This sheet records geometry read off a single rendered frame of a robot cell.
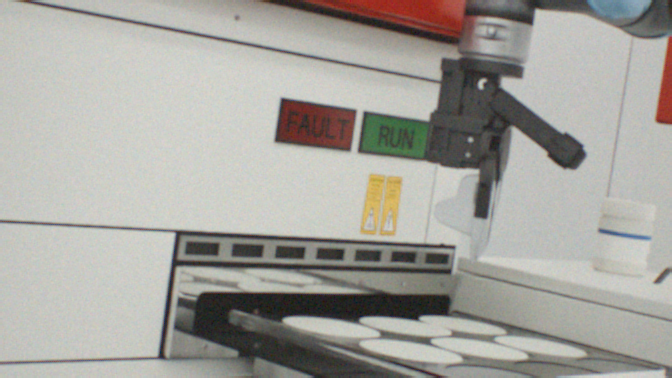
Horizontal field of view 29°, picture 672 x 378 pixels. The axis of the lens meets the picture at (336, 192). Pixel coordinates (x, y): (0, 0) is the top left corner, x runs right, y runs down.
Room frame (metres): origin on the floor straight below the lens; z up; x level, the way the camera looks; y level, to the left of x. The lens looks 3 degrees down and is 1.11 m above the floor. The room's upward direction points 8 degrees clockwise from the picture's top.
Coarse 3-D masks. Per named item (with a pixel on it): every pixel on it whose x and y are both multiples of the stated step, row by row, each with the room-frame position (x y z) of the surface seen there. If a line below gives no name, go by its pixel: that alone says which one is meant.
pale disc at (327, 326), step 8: (288, 320) 1.34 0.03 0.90; (296, 320) 1.34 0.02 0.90; (304, 320) 1.35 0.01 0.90; (312, 320) 1.36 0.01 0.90; (320, 320) 1.37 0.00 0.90; (328, 320) 1.38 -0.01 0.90; (336, 320) 1.38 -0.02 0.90; (304, 328) 1.30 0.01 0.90; (312, 328) 1.31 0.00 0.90; (320, 328) 1.32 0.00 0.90; (328, 328) 1.32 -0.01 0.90; (336, 328) 1.33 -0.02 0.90; (344, 328) 1.34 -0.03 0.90; (352, 328) 1.35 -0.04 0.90; (360, 328) 1.35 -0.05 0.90; (368, 328) 1.36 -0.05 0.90; (352, 336) 1.30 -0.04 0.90; (360, 336) 1.30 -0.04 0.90; (368, 336) 1.31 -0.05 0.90; (376, 336) 1.32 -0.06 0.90
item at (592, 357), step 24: (336, 336) 1.28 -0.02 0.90; (384, 336) 1.32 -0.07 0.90; (408, 336) 1.35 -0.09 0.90; (432, 336) 1.37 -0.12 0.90; (456, 336) 1.40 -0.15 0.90; (480, 336) 1.42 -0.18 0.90; (528, 336) 1.48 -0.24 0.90; (408, 360) 1.20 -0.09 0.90; (480, 360) 1.26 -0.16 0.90; (504, 360) 1.28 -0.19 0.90; (528, 360) 1.31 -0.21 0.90; (552, 360) 1.33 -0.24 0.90; (576, 360) 1.35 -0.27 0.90; (600, 360) 1.38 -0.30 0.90; (624, 360) 1.40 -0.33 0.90
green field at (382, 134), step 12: (372, 120) 1.50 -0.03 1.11; (384, 120) 1.52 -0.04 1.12; (396, 120) 1.53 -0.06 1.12; (372, 132) 1.50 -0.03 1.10; (384, 132) 1.52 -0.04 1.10; (396, 132) 1.53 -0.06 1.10; (408, 132) 1.55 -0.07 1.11; (420, 132) 1.56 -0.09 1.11; (372, 144) 1.51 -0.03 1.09; (384, 144) 1.52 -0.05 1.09; (396, 144) 1.53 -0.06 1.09; (408, 144) 1.55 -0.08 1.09; (420, 144) 1.57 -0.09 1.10; (420, 156) 1.57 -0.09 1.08
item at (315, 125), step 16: (288, 112) 1.41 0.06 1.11; (304, 112) 1.42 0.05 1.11; (320, 112) 1.44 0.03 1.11; (336, 112) 1.46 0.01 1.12; (352, 112) 1.48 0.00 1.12; (288, 128) 1.41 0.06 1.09; (304, 128) 1.42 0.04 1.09; (320, 128) 1.44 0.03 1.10; (336, 128) 1.46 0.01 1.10; (320, 144) 1.44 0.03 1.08; (336, 144) 1.46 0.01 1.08
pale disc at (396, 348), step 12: (372, 348) 1.24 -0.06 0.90; (384, 348) 1.25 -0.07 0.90; (396, 348) 1.26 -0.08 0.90; (408, 348) 1.27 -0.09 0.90; (420, 348) 1.28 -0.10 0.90; (432, 348) 1.29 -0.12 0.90; (420, 360) 1.22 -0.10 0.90; (432, 360) 1.22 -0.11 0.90; (444, 360) 1.23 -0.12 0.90; (456, 360) 1.24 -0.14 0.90
